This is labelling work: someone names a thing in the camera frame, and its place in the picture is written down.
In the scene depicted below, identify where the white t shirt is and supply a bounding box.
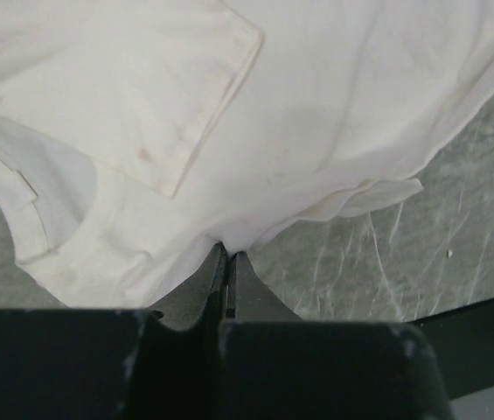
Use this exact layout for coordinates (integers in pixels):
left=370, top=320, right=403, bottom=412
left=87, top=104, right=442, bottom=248
left=0, top=1, right=494, bottom=308

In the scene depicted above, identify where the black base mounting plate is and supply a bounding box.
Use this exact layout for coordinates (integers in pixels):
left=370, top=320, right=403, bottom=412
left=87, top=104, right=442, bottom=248
left=413, top=298, right=494, bottom=400

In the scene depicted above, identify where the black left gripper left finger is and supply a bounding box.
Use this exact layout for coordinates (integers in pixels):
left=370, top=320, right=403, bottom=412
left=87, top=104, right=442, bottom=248
left=0, top=244, right=228, bottom=419

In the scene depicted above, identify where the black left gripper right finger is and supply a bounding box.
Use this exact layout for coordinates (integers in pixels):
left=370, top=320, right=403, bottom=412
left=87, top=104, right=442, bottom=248
left=217, top=253, right=452, bottom=419

